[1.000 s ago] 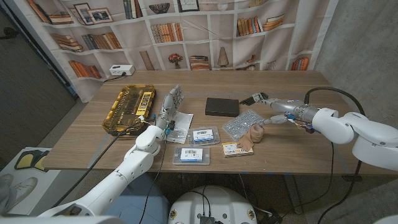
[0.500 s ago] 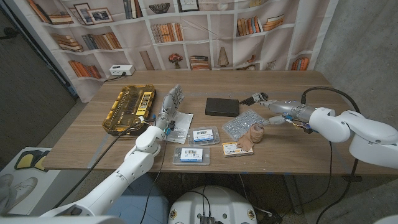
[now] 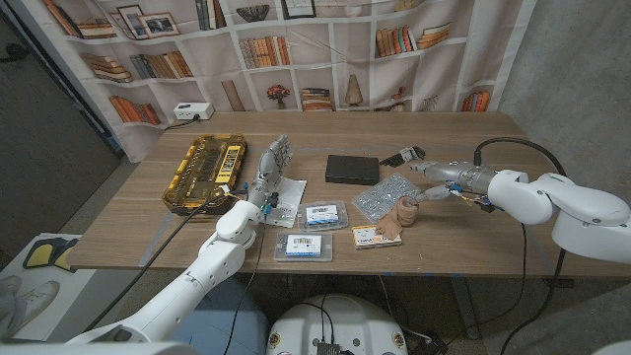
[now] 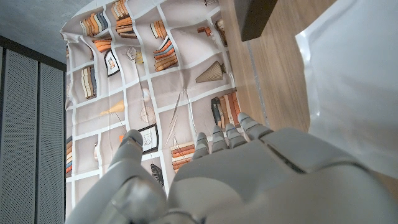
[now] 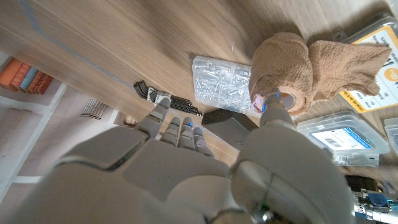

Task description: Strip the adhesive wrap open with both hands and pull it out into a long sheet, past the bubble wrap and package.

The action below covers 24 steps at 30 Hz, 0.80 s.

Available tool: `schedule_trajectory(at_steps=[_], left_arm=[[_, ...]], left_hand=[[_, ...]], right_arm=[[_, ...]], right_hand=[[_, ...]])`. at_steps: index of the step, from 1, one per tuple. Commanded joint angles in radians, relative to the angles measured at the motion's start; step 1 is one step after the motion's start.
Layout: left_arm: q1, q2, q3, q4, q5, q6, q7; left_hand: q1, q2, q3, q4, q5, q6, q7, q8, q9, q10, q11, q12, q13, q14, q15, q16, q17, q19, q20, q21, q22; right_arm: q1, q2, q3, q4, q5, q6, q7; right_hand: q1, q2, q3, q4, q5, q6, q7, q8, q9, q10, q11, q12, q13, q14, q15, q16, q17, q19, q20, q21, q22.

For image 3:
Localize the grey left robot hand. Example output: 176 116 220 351
245 134 293 208

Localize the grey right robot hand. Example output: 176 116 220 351
408 160 495 203

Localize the beige nylon stocking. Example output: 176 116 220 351
375 195 420 242

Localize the white power strip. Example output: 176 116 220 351
173 102 216 121

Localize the black hex key set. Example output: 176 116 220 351
379 145 426 169

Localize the yellow transparent tool case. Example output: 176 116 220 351
161 132 247 217

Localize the clear case with blue label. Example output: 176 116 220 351
297 199 350 233
273 232 334 263

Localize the black rectangular box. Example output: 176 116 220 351
324 154 382 186

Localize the printed bookshelf backdrop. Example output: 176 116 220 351
7 0 538 164

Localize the orange and white card box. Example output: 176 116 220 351
351 224 403 250

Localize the grey table leg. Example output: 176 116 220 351
447 275 482 341

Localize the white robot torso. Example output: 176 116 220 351
265 294 409 355

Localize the black floor power adapter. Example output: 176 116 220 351
408 334 450 355

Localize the white floor mat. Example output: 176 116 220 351
0 232 98 341

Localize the yellow and black floor pad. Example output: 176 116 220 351
22 237 80 273

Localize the white shoe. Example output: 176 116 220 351
14 280 61 321

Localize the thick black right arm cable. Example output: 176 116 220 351
472 136 568 355

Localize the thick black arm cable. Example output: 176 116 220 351
472 136 568 355
83 191 238 332

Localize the black power strip cable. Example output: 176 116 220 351
164 115 201 132

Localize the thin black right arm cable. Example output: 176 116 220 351
467 224 527 329

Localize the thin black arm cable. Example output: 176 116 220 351
467 224 527 329
221 221 267 355

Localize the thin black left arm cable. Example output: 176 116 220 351
221 221 267 355

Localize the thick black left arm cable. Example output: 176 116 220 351
83 191 238 332

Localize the black coiled wall cable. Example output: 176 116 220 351
0 42 29 63

